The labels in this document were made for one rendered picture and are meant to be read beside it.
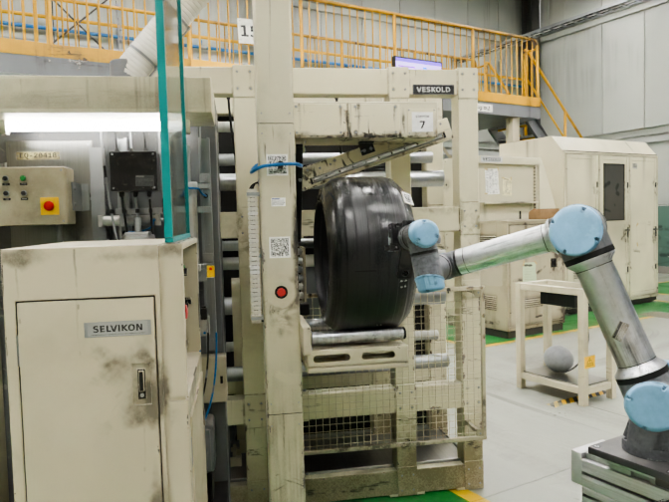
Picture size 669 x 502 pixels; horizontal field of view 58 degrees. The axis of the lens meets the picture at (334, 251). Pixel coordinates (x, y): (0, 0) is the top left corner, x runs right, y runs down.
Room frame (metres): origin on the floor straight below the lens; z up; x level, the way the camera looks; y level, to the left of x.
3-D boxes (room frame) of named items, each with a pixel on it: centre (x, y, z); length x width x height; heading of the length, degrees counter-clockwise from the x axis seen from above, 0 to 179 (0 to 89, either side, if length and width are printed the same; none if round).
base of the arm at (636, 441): (1.49, -0.78, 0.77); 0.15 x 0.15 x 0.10
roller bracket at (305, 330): (2.25, 0.13, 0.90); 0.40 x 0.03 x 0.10; 9
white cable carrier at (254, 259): (2.18, 0.28, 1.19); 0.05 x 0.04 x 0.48; 9
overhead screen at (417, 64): (6.14, -0.88, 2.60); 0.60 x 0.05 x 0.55; 121
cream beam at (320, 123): (2.59, -0.12, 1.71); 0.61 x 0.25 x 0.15; 99
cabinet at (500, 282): (6.80, -2.05, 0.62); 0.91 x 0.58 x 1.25; 121
